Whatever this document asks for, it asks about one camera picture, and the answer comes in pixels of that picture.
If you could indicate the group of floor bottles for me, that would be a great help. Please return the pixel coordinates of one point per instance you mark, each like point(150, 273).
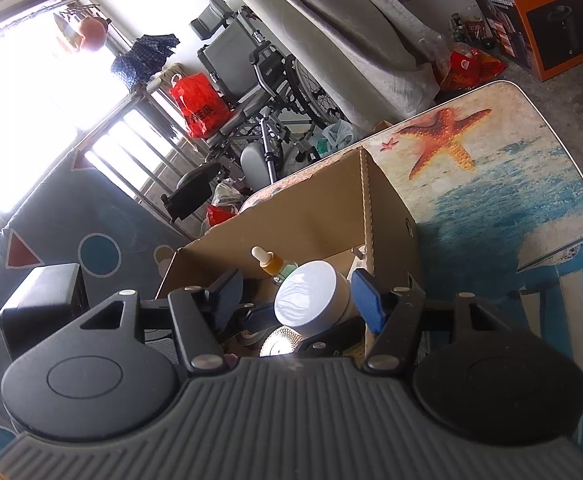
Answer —
point(471, 25)

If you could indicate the yellow towel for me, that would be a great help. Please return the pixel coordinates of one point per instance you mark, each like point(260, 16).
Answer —
point(172, 74)

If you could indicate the blue checkered cloth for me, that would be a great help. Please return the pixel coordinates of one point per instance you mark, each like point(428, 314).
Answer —
point(144, 55)

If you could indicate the red plastic bag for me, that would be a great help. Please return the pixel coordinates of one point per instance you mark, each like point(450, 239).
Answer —
point(199, 105)
point(219, 215)

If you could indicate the small cardboard box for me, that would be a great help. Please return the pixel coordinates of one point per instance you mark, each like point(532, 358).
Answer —
point(384, 126)

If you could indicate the grey wheelchair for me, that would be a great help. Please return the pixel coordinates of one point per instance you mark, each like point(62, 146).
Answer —
point(231, 55)

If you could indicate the grey curtain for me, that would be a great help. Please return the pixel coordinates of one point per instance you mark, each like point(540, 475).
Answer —
point(331, 25)

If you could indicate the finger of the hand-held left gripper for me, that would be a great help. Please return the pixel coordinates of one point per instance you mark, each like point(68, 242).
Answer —
point(331, 347)
point(254, 321)

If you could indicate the green dropper bottle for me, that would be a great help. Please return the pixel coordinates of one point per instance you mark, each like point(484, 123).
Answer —
point(274, 266)

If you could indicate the clear green plastic bag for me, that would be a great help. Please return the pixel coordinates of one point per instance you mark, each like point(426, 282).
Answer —
point(339, 135)

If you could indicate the white plastic jar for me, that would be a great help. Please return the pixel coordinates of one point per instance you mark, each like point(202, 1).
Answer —
point(311, 300)

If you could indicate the red snack bag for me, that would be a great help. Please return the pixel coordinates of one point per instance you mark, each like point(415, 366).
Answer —
point(464, 67)

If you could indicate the metal window railing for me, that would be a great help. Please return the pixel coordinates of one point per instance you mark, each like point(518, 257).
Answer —
point(116, 116)

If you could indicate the orange hanging bag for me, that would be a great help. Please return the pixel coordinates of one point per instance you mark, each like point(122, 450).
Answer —
point(93, 32)

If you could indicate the large cardboard box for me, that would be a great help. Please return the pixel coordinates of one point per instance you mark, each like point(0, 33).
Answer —
point(321, 210)

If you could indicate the grey patterned foam mat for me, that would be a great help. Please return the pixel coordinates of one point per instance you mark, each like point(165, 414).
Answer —
point(71, 210)

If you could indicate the black wheelchair cushion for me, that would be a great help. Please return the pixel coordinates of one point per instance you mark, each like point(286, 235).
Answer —
point(191, 192)

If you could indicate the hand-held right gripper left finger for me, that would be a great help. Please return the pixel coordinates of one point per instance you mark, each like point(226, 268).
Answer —
point(227, 300)

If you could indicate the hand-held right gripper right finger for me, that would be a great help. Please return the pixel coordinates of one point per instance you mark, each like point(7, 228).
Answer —
point(369, 300)

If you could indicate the white plastic bag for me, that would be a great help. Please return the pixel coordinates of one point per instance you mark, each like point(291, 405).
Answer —
point(229, 192)

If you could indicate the orange appliance box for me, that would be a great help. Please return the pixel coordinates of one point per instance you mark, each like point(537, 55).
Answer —
point(561, 25)

